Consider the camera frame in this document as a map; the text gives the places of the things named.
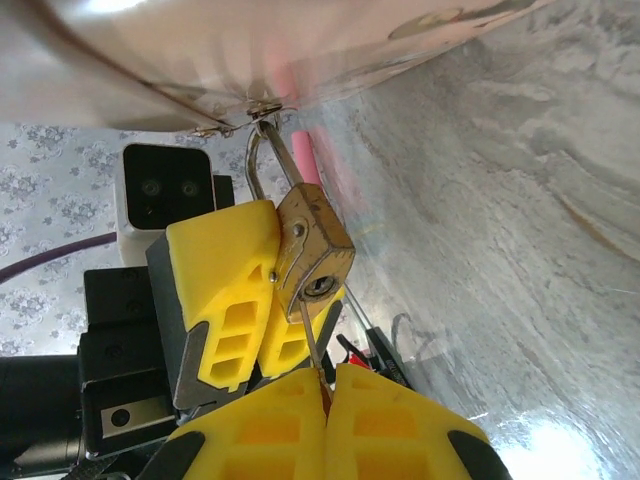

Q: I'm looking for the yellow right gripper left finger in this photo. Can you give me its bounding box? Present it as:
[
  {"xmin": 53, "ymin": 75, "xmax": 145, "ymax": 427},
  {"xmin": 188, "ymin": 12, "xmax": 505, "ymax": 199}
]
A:
[{"xmin": 149, "ymin": 368, "xmax": 329, "ymax": 480}]

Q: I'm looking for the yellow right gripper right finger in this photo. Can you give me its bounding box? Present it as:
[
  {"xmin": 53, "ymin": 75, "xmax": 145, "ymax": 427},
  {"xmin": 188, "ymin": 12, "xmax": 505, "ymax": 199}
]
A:
[{"xmin": 327, "ymin": 363, "xmax": 512, "ymax": 480}]

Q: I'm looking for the key with black head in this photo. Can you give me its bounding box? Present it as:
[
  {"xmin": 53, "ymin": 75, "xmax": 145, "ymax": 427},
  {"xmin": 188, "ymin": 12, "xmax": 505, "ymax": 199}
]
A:
[{"xmin": 298, "ymin": 298, "xmax": 335, "ymax": 396}]

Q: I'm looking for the brass padlock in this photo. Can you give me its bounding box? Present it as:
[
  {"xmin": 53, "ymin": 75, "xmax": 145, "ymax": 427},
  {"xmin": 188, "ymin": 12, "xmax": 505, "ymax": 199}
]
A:
[{"xmin": 246, "ymin": 119, "xmax": 356, "ymax": 324}]

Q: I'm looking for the black and red tool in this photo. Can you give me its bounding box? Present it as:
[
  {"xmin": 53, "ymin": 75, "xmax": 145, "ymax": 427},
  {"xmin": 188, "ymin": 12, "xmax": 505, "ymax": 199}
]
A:
[{"xmin": 337, "ymin": 323, "xmax": 417, "ymax": 392}]

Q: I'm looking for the pink stick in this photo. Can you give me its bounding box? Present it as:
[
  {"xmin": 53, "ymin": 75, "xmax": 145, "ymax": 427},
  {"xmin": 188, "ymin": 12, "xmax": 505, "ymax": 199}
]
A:
[{"xmin": 291, "ymin": 129, "xmax": 322, "ymax": 185}]

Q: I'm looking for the pink box with hasp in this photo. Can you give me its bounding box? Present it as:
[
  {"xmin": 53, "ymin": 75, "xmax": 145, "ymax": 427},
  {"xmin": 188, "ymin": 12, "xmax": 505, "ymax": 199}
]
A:
[{"xmin": 0, "ymin": 0, "xmax": 554, "ymax": 139}]

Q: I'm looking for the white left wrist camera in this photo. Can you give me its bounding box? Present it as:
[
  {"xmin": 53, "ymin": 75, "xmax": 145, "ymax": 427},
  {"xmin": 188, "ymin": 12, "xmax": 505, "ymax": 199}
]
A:
[{"xmin": 114, "ymin": 143, "xmax": 218, "ymax": 264}]

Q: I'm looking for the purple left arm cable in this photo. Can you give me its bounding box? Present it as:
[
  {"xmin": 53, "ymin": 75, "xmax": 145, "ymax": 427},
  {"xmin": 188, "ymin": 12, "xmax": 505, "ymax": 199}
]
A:
[{"xmin": 0, "ymin": 233, "xmax": 119, "ymax": 284}]

